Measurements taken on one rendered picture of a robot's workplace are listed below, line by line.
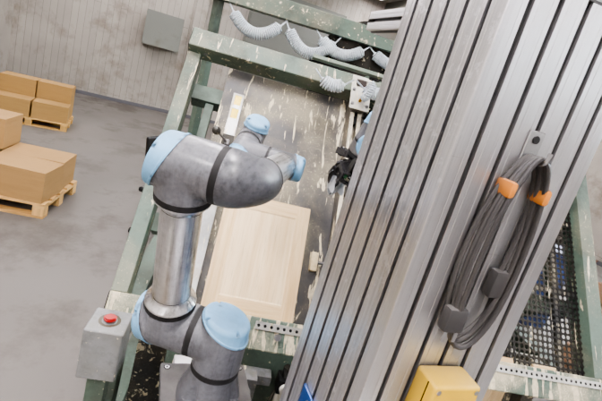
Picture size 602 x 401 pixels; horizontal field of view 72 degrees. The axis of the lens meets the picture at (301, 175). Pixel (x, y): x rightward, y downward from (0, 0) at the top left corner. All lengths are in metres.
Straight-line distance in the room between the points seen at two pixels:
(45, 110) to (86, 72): 3.90
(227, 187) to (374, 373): 0.38
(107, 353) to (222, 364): 0.58
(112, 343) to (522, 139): 1.28
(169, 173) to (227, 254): 1.01
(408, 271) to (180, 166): 0.42
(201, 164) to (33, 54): 10.73
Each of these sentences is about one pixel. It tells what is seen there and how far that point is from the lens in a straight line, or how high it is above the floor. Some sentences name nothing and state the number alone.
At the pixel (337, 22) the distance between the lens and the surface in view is 2.49.
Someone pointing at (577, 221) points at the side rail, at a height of 1.51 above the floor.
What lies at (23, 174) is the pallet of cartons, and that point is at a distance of 4.32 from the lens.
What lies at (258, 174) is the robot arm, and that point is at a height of 1.64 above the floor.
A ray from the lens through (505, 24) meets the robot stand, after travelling 0.59.
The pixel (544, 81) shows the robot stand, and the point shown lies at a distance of 0.65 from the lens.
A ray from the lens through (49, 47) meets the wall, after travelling 11.34.
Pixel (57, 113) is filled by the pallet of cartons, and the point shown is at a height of 0.27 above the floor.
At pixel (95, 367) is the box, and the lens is 1.57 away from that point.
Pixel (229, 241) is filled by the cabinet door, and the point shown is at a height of 1.11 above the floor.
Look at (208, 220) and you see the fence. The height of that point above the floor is 1.17.
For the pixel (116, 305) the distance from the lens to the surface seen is 1.71.
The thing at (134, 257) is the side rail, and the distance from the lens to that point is 1.72.
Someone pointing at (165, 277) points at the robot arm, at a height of 1.36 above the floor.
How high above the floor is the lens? 1.84
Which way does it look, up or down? 13 degrees down
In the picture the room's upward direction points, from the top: 16 degrees clockwise
